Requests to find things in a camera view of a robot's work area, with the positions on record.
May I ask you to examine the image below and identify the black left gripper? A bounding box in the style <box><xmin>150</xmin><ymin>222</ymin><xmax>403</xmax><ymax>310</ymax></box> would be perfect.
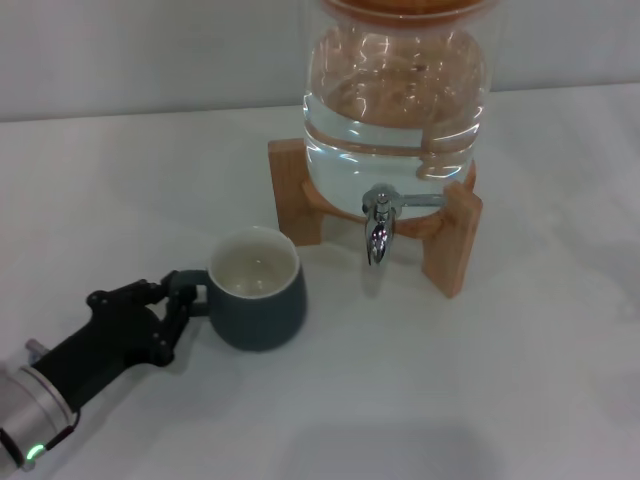
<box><xmin>24</xmin><ymin>269</ymin><xmax>197</xmax><ymax>412</ymax></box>

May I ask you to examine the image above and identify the black ceramic cup white inside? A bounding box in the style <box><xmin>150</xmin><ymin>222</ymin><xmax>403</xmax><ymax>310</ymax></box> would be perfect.
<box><xmin>177</xmin><ymin>225</ymin><xmax>308</xmax><ymax>353</ymax></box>

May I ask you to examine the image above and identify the chrome metal faucet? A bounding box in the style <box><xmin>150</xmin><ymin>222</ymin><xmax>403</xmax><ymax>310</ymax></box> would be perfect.
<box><xmin>360</xmin><ymin>183</ymin><xmax>446</xmax><ymax>267</ymax></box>

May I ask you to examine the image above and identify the light wooden dispenser stand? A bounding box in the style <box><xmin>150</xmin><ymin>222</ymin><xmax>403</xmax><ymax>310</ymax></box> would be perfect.
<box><xmin>267</xmin><ymin>138</ymin><xmax>484</xmax><ymax>300</ymax></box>

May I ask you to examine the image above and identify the clear glass water dispenser jar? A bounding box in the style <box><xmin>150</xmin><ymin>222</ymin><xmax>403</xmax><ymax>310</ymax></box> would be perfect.
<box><xmin>301</xmin><ymin>8</ymin><xmax>502</xmax><ymax>224</ymax></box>

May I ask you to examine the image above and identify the wooden dispenser lid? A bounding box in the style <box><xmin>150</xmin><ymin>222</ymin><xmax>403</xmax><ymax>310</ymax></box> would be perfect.
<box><xmin>319</xmin><ymin>0</ymin><xmax>497</xmax><ymax>30</ymax></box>

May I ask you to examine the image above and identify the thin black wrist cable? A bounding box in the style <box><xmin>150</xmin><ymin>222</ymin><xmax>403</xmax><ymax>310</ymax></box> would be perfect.
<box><xmin>44</xmin><ymin>408</ymin><xmax>82</xmax><ymax>452</ymax></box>

